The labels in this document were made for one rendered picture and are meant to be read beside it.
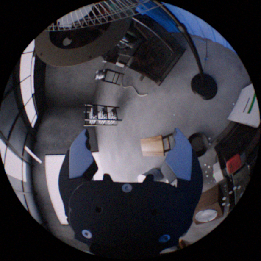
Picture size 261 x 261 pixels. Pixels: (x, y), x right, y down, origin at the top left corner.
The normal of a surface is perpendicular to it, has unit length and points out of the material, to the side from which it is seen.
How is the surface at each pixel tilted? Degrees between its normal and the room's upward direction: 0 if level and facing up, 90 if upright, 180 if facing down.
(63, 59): 90
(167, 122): 0
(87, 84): 90
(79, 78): 90
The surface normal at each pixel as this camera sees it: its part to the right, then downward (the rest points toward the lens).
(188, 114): -0.80, 0.02
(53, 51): 0.38, 0.79
